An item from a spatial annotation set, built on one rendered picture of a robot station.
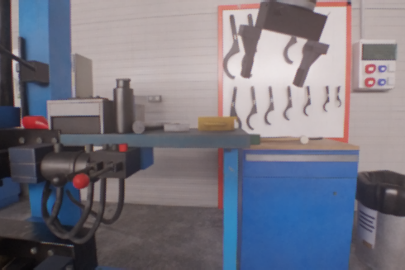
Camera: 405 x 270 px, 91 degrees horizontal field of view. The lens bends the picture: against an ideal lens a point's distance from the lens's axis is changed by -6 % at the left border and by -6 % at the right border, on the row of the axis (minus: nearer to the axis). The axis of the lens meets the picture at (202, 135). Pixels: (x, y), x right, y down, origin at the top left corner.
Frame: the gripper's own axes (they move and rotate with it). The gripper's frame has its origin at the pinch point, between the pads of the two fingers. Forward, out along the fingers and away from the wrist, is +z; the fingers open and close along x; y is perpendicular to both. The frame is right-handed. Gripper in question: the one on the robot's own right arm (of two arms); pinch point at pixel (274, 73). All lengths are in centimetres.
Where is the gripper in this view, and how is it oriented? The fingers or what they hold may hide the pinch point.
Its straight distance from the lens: 51.5
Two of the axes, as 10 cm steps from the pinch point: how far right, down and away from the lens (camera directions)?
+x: 9.8, 0.9, 2.0
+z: -1.8, 8.8, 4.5
